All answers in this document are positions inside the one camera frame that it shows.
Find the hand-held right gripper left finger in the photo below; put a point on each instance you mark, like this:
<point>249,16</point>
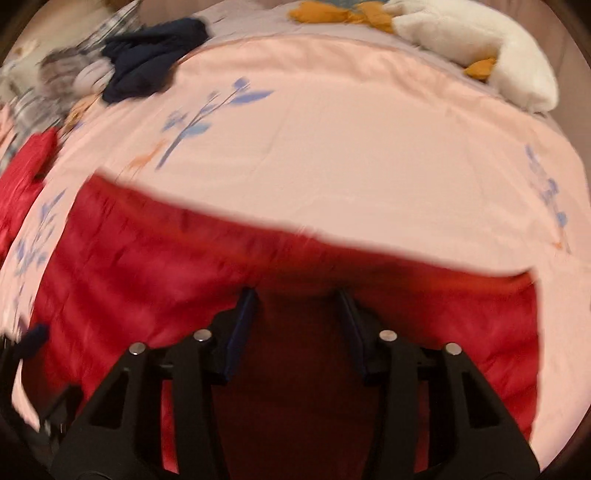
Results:
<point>238,341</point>

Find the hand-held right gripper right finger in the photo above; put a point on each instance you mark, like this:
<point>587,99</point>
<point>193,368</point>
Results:
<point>353,341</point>

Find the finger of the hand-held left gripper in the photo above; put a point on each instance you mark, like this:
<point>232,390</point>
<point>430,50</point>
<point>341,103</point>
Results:
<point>31,340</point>
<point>62,401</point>

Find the red puffer jacket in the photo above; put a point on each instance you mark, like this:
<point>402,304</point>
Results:
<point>161,277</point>

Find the red cloth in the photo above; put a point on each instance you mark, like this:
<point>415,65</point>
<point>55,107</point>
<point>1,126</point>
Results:
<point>25,184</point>

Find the pink floral bedspread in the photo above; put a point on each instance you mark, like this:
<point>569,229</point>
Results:
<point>346,152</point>

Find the grey plaid cloth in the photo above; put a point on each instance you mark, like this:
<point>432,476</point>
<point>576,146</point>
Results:
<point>37,106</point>

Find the light grey round soft item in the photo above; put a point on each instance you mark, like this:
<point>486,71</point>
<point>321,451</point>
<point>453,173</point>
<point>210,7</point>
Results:
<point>92,77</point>

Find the navy blue garment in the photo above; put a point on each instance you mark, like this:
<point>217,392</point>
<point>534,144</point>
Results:
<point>147,55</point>

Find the grey bed sheet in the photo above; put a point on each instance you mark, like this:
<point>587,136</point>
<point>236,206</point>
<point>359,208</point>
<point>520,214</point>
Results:
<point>258,23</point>

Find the white goose plush toy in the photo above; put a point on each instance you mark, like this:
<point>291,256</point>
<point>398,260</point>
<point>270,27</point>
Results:
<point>466,32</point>

